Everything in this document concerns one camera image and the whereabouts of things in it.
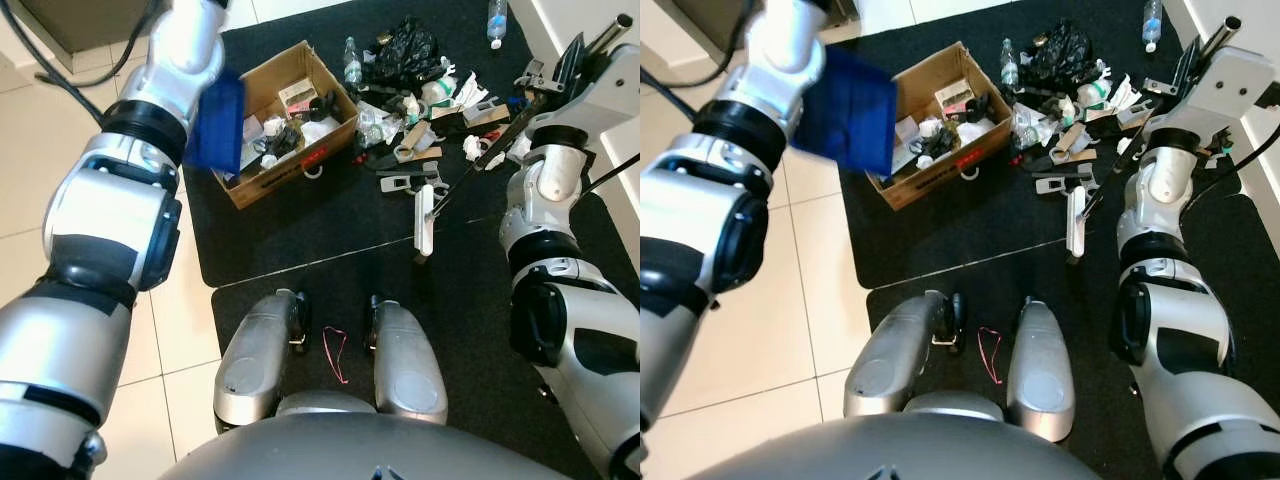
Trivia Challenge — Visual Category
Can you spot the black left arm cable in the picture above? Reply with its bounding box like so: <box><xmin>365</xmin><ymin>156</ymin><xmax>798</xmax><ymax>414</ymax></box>
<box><xmin>0</xmin><ymin>0</ymin><xmax>166</xmax><ymax>126</ymax></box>
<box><xmin>640</xmin><ymin>0</ymin><xmax>756</xmax><ymax>123</ymax></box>

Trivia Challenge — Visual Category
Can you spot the thin red cord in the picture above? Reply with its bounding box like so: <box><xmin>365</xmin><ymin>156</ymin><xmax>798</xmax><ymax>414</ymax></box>
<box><xmin>977</xmin><ymin>327</ymin><xmax>1004</xmax><ymax>385</ymax></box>
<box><xmin>322</xmin><ymin>326</ymin><xmax>350</xmax><ymax>385</ymax></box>

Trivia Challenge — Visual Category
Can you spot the dark grey cabinet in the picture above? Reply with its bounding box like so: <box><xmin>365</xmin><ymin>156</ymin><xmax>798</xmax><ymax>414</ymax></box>
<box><xmin>685</xmin><ymin>0</ymin><xmax>861</xmax><ymax>56</ymax></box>
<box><xmin>5</xmin><ymin>0</ymin><xmax>166</xmax><ymax>73</ymax></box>

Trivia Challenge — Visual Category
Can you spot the grey plastic holder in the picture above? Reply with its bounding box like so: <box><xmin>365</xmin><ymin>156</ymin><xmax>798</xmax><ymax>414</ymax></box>
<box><xmin>377</xmin><ymin>160</ymin><xmax>451</xmax><ymax>197</ymax></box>
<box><xmin>1033</xmin><ymin>160</ymin><xmax>1089</xmax><ymax>197</ymax></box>

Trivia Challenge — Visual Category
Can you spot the large black floor mat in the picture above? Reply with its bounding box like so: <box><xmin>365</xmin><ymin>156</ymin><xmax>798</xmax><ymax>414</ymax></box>
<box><xmin>840</xmin><ymin>0</ymin><xmax>1280</xmax><ymax>291</ymax></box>
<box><xmin>183</xmin><ymin>0</ymin><xmax>641</xmax><ymax>289</ymax></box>

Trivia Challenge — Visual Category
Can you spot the grey robot torso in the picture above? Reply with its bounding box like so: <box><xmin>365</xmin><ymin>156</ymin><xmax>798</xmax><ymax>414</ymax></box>
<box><xmin>685</xmin><ymin>392</ymin><xmax>1101</xmax><ymax>480</ymax></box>
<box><xmin>160</xmin><ymin>390</ymin><xmax>546</xmax><ymax>480</ymax></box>

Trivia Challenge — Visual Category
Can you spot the open brown cardboard box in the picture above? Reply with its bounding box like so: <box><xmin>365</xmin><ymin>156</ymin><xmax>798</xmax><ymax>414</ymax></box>
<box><xmin>213</xmin><ymin>40</ymin><xmax>359</xmax><ymax>211</ymax></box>
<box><xmin>865</xmin><ymin>40</ymin><xmax>1013</xmax><ymax>212</ymax></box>

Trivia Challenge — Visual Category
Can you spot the brown cardboard scrap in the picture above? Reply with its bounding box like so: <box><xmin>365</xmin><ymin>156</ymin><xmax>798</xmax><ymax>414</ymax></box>
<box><xmin>1048</xmin><ymin>120</ymin><xmax>1093</xmax><ymax>166</ymax></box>
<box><xmin>395</xmin><ymin>120</ymin><xmax>443</xmax><ymax>166</ymax></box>

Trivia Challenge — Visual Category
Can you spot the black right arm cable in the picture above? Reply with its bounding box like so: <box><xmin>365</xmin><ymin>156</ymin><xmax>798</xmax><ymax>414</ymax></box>
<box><xmin>585</xmin><ymin>152</ymin><xmax>641</xmax><ymax>196</ymax></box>
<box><xmin>1185</xmin><ymin>120</ymin><xmax>1280</xmax><ymax>211</ymax></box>

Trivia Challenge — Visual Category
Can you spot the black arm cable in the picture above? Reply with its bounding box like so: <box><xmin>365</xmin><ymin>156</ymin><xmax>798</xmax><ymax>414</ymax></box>
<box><xmin>585</xmin><ymin>152</ymin><xmax>641</xmax><ymax>196</ymax></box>
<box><xmin>0</xmin><ymin>0</ymin><xmax>166</xmax><ymax>126</ymax></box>
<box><xmin>640</xmin><ymin>0</ymin><xmax>756</xmax><ymax>123</ymax></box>
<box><xmin>1185</xmin><ymin>120</ymin><xmax>1280</xmax><ymax>211</ymax></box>

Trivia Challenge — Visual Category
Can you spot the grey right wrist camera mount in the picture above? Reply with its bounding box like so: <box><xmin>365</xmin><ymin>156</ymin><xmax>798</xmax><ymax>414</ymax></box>
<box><xmin>527</xmin><ymin>45</ymin><xmax>641</xmax><ymax>133</ymax></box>
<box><xmin>1145</xmin><ymin>45</ymin><xmax>1278</xmax><ymax>138</ymax></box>

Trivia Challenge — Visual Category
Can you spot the silver right robot leg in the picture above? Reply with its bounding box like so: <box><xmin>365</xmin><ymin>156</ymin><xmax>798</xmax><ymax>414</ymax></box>
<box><xmin>365</xmin><ymin>296</ymin><xmax>449</xmax><ymax>425</ymax></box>
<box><xmin>1005</xmin><ymin>298</ymin><xmax>1076</xmax><ymax>443</ymax></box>

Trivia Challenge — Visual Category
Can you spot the black plastic rubbish bag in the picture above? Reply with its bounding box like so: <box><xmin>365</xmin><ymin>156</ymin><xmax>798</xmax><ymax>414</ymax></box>
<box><xmin>1022</xmin><ymin>18</ymin><xmax>1096</xmax><ymax>86</ymax></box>
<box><xmin>365</xmin><ymin>18</ymin><xmax>443</xmax><ymax>86</ymax></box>

